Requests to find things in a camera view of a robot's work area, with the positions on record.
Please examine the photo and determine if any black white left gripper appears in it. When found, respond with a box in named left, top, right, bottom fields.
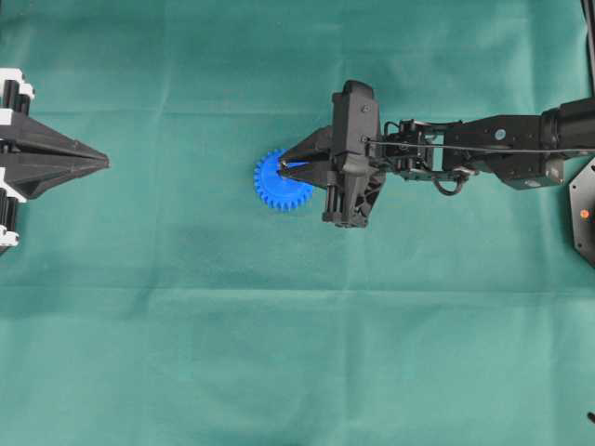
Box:
left=1, top=68, right=109, bottom=255

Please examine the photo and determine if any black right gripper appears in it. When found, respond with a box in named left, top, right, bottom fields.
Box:
left=277, top=80, right=386, bottom=228

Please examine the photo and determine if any blue plastic gear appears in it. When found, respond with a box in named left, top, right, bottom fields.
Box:
left=253, top=150, right=313, bottom=213

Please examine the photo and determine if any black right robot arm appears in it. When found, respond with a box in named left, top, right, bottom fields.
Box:
left=1, top=69, right=594, bottom=248

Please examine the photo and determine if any green table cloth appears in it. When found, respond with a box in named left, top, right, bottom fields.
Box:
left=1, top=1, right=594, bottom=445

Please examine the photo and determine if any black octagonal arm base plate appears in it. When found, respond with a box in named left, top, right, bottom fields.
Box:
left=569, top=160, right=595, bottom=267

